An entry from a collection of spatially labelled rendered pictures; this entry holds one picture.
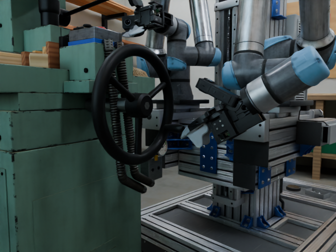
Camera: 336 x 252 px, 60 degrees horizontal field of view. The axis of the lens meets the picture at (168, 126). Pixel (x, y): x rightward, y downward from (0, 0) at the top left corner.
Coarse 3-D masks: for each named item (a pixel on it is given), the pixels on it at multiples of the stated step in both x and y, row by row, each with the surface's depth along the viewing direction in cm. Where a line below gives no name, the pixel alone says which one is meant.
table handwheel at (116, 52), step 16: (128, 48) 65; (144, 48) 69; (112, 64) 61; (160, 64) 75; (96, 80) 59; (112, 80) 62; (160, 80) 78; (96, 96) 58; (128, 96) 67; (144, 96) 68; (96, 112) 59; (128, 112) 69; (144, 112) 69; (96, 128) 60; (160, 128) 80; (112, 144) 62; (160, 144) 77; (128, 160) 67; (144, 160) 72
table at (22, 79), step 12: (0, 72) 60; (12, 72) 62; (24, 72) 65; (36, 72) 67; (48, 72) 69; (60, 72) 72; (0, 84) 60; (12, 84) 62; (24, 84) 65; (36, 84) 67; (48, 84) 70; (60, 84) 72; (72, 84) 71; (84, 84) 68; (132, 84) 80; (144, 84) 100
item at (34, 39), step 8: (24, 32) 89; (32, 32) 86; (40, 32) 84; (48, 32) 82; (56, 32) 84; (64, 32) 86; (24, 40) 89; (32, 40) 87; (40, 40) 85; (48, 40) 83; (56, 40) 84; (24, 48) 89; (32, 48) 87; (40, 48) 85
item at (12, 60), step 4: (0, 56) 75; (4, 56) 76; (8, 56) 77; (12, 56) 78; (16, 56) 78; (20, 56) 79; (0, 60) 75; (4, 60) 76; (8, 60) 77; (12, 60) 78; (16, 60) 78; (20, 60) 79; (16, 64) 78; (20, 64) 79
